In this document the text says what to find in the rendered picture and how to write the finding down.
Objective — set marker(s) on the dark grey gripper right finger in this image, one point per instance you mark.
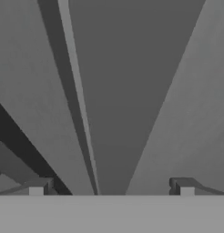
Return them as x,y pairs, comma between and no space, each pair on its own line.
185,183

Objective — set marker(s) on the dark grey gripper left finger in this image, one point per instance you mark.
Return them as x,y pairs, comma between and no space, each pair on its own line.
41,183

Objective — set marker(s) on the grey fridge door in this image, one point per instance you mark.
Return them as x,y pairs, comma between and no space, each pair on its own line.
132,60
25,60

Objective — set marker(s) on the grey cabinet side panel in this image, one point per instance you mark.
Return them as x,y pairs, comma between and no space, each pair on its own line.
201,106

